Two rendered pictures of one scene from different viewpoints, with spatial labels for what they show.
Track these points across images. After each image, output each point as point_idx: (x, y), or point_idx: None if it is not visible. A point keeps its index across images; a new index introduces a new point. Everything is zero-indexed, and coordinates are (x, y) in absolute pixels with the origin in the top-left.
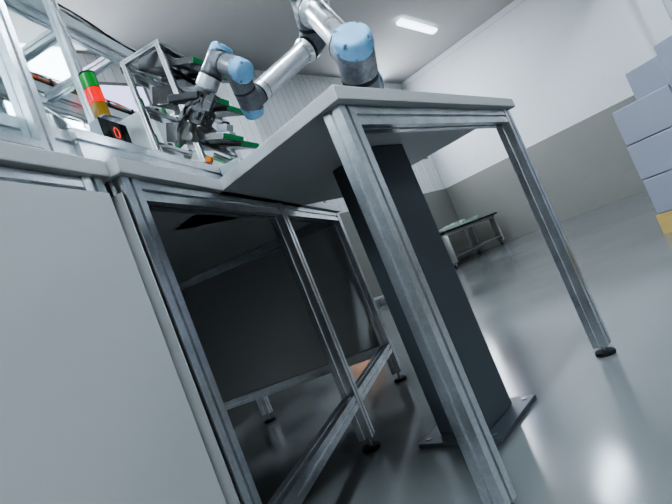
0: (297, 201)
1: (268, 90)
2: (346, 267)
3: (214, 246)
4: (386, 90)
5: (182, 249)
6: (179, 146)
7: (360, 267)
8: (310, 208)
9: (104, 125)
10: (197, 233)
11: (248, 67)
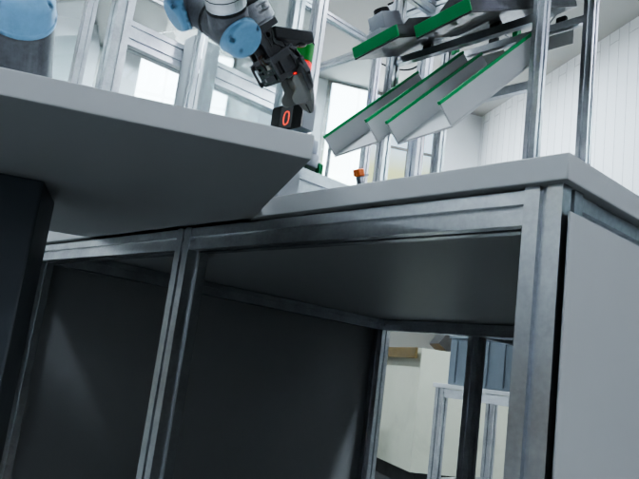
0: (205, 220)
1: (205, 4)
2: (583, 435)
3: (407, 265)
4: None
5: (341, 268)
6: (307, 111)
7: (538, 458)
8: (300, 216)
9: (275, 116)
10: (258, 257)
11: (166, 8)
